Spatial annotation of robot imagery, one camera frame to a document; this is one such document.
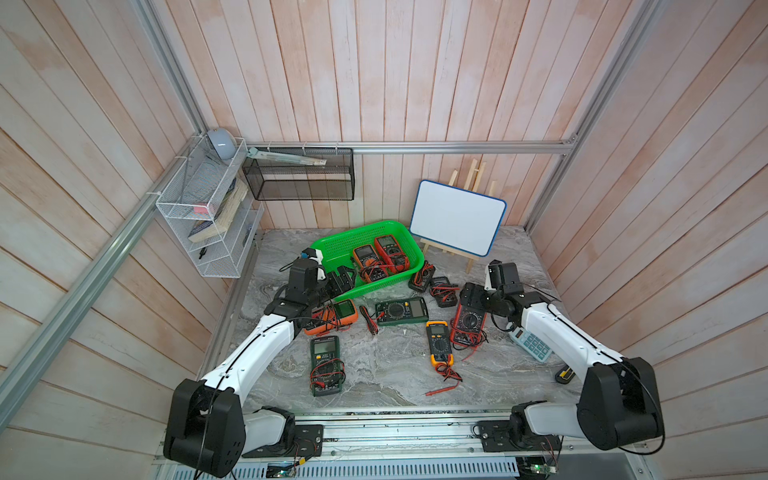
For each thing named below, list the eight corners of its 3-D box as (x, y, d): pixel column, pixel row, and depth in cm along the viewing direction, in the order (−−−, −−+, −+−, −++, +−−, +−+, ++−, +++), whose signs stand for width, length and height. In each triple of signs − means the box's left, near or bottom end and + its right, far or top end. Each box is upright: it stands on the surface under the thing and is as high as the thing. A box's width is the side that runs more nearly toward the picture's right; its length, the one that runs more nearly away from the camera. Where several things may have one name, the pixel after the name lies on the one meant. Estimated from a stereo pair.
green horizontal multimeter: (377, 325, 95) (377, 322, 93) (374, 305, 100) (374, 302, 98) (428, 319, 96) (429, 316, 95) (423, 300, 101) (424, 297, 99)
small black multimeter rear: (407, 286, 106) (407, 279, 102) (424, 266, 111) (426, 259, 108) (421, 295, 103) (422, 288, 100) (438, 274, 109) (440, 267, 105)
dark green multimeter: (306, 396, 82) (303, 392, 79) (314, 342, 92) (312, 336, 89) (344, 396, 82) (342, 392, 79) (347, 342, 92) (346, 336, 89)
